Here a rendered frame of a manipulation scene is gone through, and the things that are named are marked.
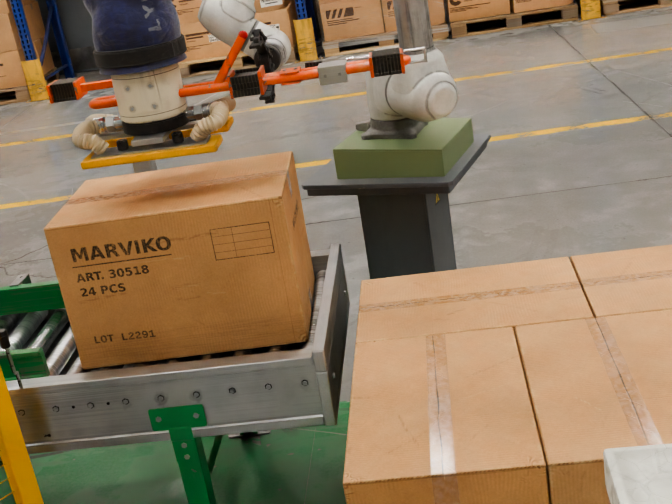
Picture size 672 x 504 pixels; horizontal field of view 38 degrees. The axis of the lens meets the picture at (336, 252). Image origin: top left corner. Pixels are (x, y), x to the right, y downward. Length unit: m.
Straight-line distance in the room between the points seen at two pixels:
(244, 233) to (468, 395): 0.68
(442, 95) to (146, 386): 1.19
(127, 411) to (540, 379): 1.01
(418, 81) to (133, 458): 1.50
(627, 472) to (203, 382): 1.48
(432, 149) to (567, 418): 1.15
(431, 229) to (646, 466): 2.13
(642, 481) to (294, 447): 2.13
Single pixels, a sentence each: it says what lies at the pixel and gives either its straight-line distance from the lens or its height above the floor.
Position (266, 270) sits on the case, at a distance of 2.43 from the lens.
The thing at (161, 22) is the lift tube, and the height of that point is 1.38.
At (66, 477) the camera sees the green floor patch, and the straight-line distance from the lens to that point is 3.29.
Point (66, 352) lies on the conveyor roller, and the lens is 2.81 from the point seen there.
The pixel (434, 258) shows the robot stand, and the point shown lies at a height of 0.44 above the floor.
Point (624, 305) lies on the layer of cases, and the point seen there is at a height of 0.54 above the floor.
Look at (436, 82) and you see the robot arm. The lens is 2.86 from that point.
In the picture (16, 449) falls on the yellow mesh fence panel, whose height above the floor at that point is 0.48.
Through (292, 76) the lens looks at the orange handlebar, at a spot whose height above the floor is 1.20.
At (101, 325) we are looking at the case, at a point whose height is 0.67.
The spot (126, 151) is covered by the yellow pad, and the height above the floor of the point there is 1.10.
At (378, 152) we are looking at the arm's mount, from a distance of 3.01.
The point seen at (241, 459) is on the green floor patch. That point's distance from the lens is 3.12.
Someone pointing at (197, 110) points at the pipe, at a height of 1.15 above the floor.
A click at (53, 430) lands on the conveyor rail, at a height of 0.46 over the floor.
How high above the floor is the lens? 1.65
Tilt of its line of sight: 21 degrees down
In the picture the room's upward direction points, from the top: 9 degrees counter-clockwise
